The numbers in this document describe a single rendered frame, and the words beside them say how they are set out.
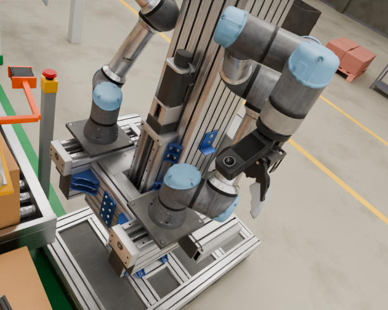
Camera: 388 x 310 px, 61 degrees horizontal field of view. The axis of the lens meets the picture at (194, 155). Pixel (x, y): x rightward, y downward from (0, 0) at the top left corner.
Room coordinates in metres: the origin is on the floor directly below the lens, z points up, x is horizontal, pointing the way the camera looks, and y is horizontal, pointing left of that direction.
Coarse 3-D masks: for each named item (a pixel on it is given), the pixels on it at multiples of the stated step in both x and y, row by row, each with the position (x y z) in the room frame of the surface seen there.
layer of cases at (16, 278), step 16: (0, 256) 0.65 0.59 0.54; (16, 256) 0.68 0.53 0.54; (0, 272) 0.59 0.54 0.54; (16, 272) 0.62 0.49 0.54; (32, 272) 0.65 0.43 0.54; (0, 288) 0.54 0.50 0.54; (16, 288) 0.56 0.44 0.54; (32, 288) 0.59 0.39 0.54; (16, 304) 0.51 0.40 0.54; (32, 304) 0.53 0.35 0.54; (48, 304) 0.56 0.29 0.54
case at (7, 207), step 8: (0, 136) 0.92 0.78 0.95; (8, 152) 0.86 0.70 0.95; (8, 160) 0.83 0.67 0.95; (8, 168) 0.79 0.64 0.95; (16, 168) 0.81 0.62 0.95; (16, 176) 0.80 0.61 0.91; (16, 184) 0.80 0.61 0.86; (16, 192) 0.80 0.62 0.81; (0, 200) 0.75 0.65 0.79; (8, 200) 0.77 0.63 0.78; (16, 200) 0.80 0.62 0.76; (0, 208) 0.75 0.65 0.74; (8, 208) 0.77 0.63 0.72; (16, 208) 0.80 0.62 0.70; (0, 216) 0.74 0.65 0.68; (8, 216) 0.77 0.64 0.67; (16, 216) 0.80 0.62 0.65; (0, 224) 0.74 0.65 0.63; (8, 224) 0.77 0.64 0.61; (16, 224) 0.80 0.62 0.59
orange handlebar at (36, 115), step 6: (24, 84) 0.96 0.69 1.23; (24, 90) 0.94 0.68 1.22; (30, 90) 0.94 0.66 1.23; (30, 96) 0.91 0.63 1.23; (30, 102) 0.88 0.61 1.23; (36, 108) 0.86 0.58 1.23; (30, 114) 0.82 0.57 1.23; (36, 114) 0.83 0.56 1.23; (0, 120) 0.74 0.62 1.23; (6, 120) 0.75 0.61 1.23; (12, 120) 0.77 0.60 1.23; (18, 120) 0.78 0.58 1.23; (24, 120) 0.79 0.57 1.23; (30, 120) 0.81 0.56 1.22; (36, 120) 0.82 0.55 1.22
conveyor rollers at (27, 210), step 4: (20, 180) 1.05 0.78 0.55; (20, 184) 1.03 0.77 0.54; (24, 184) 1.05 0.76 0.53; (20, 188) 1.02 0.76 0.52; (20, 196) 0.96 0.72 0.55; (24, 196) 0.97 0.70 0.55; (28, 196) 0.98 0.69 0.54; (20, 200) 0.95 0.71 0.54; (24, 200) 0.96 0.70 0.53; (28, 200) 0.98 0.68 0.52; (32, 204) 0.95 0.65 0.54; (20, 208) 0.90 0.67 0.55; (24, 208) 0.91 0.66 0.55; (28, 208) 0.92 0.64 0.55; (32, 208) 0.93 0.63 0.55; (20, 212) 0.88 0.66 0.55; (24, 212) 0.89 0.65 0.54; (28, 212) 0.90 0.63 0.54; (32, 212) 0.92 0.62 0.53; (20, 216) 0.87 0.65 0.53; (24, 216) 0.89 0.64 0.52
